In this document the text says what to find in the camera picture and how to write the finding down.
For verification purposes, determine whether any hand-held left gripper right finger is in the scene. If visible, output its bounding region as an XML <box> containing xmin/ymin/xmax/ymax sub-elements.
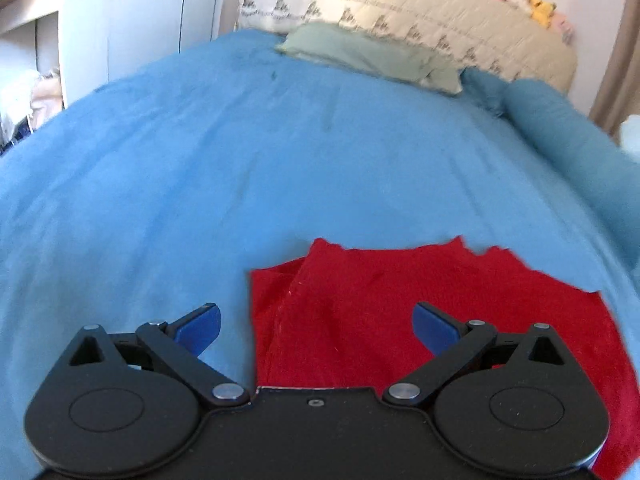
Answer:
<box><xmin>382</xmin><ymin>301</ymin><xmax>568</xmax><ymax>408</ymax></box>

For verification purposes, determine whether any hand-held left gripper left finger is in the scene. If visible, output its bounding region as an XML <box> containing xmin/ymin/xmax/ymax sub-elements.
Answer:
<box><xmin>67</xmin><ymin>302</ymin><xmax>251</xmax><ymax>407</ymax></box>

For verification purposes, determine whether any red sweater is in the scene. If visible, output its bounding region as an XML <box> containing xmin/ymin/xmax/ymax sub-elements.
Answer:
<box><xmin>249</xmin><ymin>236</ymin><xmax>638</xmax><ymax>480</ymax></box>

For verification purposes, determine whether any blue bed blanket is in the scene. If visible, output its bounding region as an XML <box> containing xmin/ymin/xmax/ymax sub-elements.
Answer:
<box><xmin>0</xmin><ymin>27</ymin><xmax>640</xmax><ymax>480</ymax></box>

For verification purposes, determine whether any blue folded duvet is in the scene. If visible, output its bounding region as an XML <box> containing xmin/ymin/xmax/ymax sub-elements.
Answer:
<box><xmin>460</xmin><ymin>67</ymin><xmax>640</xmax><ymax>271</ymax></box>

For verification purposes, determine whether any white bunched duvet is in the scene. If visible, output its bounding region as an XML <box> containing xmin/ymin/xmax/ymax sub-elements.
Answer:
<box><xmin>619</xmin><ymin>114</ymin><xmax>640</xmax><ymax>153</ymax></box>

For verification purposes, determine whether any green pillow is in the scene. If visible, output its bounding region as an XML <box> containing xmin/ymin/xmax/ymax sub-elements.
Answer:
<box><xmin>275</xmin><ymin>21</ymin><xmax>466</xmax><ymax>97</ymax></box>

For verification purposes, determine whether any pale cloth pile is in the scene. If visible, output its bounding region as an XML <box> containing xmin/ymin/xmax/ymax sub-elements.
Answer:
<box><xmin>0</xmin><ymin>67</ymin><xmax>65</xmax><ymax>137</ymax></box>

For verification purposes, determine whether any cream patterned pillow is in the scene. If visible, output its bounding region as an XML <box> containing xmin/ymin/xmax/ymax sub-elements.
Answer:
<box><xmin>235</xmin><ymin>0</ymin><xmax>578</xmax><ymax>93</ymax></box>

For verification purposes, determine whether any beige curtain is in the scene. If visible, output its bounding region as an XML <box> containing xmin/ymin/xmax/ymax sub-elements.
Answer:
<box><xmin>589</xmin><ymin>0</ymin><xmax>640</xmax><ymax>136</ymax></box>

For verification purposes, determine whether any white wardrobe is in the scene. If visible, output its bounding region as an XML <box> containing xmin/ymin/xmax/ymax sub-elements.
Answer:
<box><xmin>62</xmin><ymin>0</ymin><xmax>248</xmax><ymax>106</ymax></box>

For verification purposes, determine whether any small pale pink plush toy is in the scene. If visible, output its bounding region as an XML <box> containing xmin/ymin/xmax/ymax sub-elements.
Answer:
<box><xmin>550</xmin><ymin>12</ymin><xmax>577</xmax><ymax>45</ymax></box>

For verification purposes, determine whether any yellow plush toy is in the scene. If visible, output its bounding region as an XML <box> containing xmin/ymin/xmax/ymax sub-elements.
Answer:
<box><xmin>526</xmin><ymin>0</ymin><xmax>557</xmax><ymax>30</ymax></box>

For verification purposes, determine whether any white shelf unit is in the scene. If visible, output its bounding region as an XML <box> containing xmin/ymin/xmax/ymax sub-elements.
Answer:
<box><xmin>0</xmin><ymin>0</ymin><xmax>68</xmax><ymax>146</ymax></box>

